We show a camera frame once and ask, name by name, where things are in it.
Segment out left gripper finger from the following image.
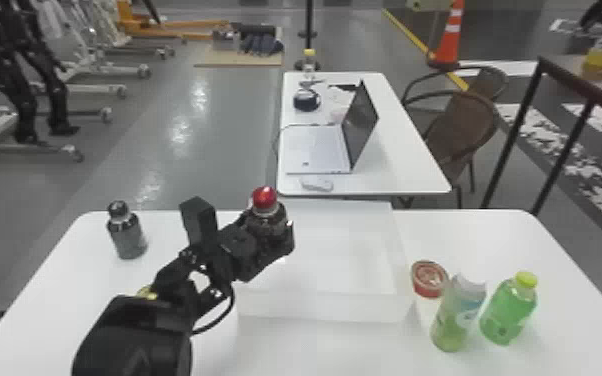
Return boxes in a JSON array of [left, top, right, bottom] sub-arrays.
[[229, 215, 254, 240], [274, 220, 296, 249]]

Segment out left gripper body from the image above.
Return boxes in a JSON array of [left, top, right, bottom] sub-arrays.
[[210, 221, 296, 284]]

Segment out clear box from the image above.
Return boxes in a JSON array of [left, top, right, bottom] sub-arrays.
[[233, 198, 417, 324]]

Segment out white mouse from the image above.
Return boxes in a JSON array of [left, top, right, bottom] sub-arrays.
[[300, 176, 335, 193]]

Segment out white laptop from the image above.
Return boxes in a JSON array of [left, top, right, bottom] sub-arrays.
[[282, 79, 380, 176]]

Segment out grey bottle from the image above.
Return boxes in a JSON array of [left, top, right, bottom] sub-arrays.
[[105, 199, 149, 261]]

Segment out white side table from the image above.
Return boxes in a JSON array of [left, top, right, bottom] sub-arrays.
[[275, 70, 453, 210]]

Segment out black round case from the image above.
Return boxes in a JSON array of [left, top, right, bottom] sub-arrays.
[[292, 88, 323, 113]]

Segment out red can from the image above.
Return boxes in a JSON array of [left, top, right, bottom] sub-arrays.
[[410, 259, 450, 299]]

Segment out clear bottle with yellow cap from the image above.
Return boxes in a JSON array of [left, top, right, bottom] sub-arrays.
[[301, 48, 317, 81]]

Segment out green bottle with white cap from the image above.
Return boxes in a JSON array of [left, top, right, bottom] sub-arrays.
[[429, 272, 488, 353]]

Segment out brown chair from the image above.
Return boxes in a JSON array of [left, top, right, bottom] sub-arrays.
[[396, 90, 502, 209], [400, 64, 511, 109]]

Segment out orange pallet jack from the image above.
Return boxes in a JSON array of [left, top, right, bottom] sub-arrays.
[[116, 0, 231, 43]]

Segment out green bottle with yellow cap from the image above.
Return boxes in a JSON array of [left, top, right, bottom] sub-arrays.
[[478, 270, 540, 347]]

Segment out orange cone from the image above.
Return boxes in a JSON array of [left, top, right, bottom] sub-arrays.
[[426, 0, 465, 71]]

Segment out dark side table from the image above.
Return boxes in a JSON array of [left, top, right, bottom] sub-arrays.
[[480, 53, 602, 216]]

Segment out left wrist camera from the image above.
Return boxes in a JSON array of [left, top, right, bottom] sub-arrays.
[[178, 196, 220, 249]]

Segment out black cable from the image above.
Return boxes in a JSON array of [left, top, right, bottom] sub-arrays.
[[190, 289, 237, 336]]

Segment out black post on round foot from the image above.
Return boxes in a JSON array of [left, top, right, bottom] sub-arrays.
[[293, 0, 322, 72]]

